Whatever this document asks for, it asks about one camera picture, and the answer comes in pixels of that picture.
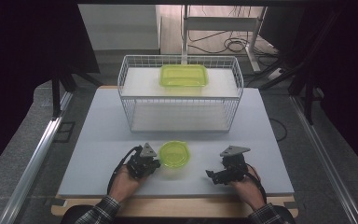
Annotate black metal stand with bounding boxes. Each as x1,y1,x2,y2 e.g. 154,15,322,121
256,8,343,126
50,61,104,121

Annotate white power strip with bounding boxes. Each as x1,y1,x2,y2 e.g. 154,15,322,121
266,67,286,82

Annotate white desk frame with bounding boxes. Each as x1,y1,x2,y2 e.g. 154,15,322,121
180,4,269,75

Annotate rectangular green plastic container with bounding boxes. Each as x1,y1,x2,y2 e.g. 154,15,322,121
158,63,210,89

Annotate white cabinet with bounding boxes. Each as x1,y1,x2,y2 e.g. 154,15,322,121
77,4,162,56

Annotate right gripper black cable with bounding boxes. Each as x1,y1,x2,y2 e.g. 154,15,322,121
244,163,269,205

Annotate black cable loop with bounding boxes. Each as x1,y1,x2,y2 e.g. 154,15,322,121
268,118,289,144

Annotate person's right hand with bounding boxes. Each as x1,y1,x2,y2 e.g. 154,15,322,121
228,172,268,212

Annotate person's left hand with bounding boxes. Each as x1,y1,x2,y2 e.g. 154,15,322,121
108,164,149,203

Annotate round green plastic container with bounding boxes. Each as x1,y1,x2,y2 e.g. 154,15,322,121
157,139,191,170

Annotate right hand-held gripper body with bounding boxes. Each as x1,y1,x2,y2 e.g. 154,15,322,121
219,145,252,184

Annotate white wire shelf rack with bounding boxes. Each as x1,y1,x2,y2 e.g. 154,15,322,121
117,54,245,134

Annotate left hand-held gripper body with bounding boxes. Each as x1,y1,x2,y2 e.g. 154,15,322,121
125,142,162,180

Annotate black floor cables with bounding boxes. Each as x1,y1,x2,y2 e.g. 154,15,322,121
187,5,282,68

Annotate aluminium rail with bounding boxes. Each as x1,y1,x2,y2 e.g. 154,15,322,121
0,91,75,224
290,94,358,224

